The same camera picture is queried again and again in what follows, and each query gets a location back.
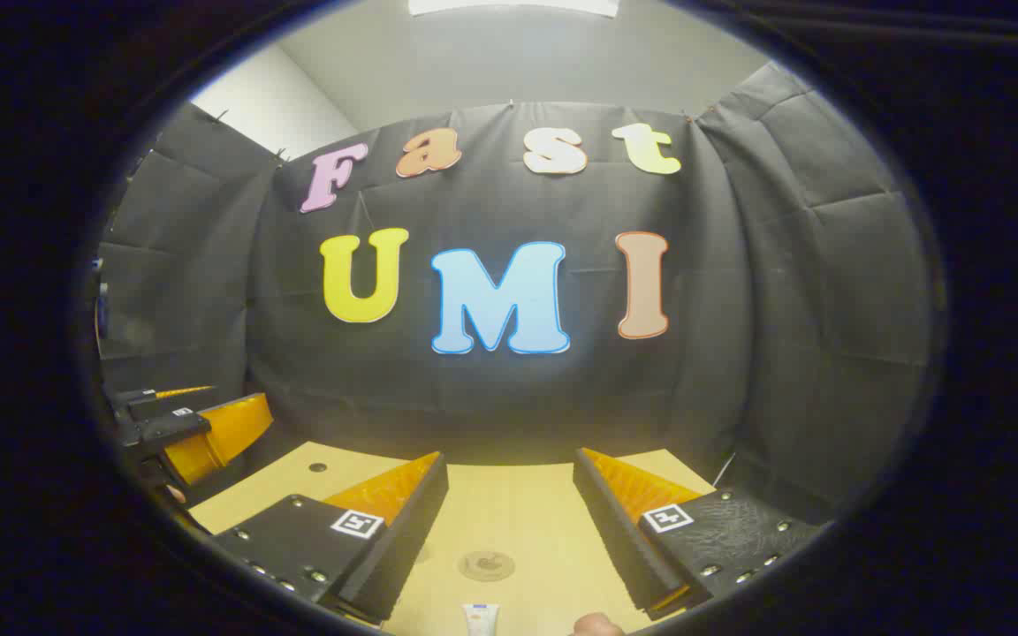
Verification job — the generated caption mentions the round wooden coaster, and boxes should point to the round wooden coaster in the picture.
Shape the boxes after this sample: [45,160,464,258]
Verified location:
[459,550,516,582]

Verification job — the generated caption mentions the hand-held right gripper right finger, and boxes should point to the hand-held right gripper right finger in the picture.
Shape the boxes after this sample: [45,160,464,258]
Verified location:
[573,446,830,619]

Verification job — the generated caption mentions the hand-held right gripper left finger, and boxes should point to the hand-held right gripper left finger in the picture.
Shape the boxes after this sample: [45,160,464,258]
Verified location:
[211,450,450,626]

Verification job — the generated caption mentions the light wooden desktop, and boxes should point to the light wooden desktop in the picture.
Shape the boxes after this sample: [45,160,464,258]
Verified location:
[186,440,718,636]

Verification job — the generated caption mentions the ceiling light panel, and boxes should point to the ceiling light panel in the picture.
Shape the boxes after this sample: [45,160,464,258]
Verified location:
[408,0,620,18]

